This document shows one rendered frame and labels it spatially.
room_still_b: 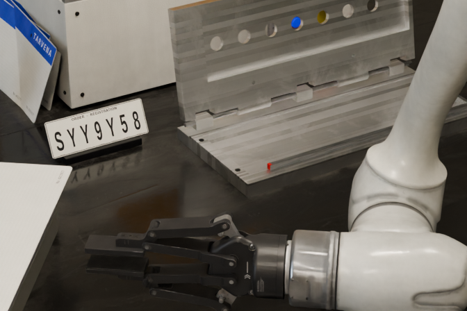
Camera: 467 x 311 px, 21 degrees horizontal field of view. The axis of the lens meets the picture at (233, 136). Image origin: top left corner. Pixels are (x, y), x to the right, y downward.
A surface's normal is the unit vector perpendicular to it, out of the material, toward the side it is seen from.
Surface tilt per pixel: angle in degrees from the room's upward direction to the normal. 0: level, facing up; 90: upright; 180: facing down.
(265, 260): 45
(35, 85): 69
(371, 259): 39
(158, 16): 90
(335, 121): 0
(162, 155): 0
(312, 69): 80
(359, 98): 0
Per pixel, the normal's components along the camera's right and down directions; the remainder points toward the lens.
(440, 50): -0.73, 0.58
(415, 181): 0.18, -0.38
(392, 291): -0.10, 0.26
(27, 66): -0.83, -0.11
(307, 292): -0.12, 0.47
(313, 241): -0.02, -0.79
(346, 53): 0.51, 0.25
